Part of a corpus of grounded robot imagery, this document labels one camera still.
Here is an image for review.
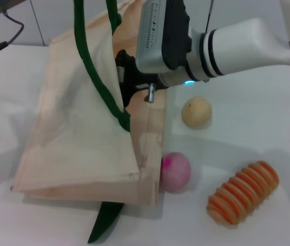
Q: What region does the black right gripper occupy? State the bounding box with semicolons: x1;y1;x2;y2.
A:
115;50;171;108

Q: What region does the cream handbag with green handles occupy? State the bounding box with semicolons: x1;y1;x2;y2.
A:
10;0;169;244

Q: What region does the pink toy peach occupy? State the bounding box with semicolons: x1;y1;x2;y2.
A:
160;152;192;193

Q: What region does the beige round toy fruit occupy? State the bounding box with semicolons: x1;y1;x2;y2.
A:
180;96;212;129

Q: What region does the orange striped toy bread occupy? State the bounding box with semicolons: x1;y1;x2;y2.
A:
206;160;280;229

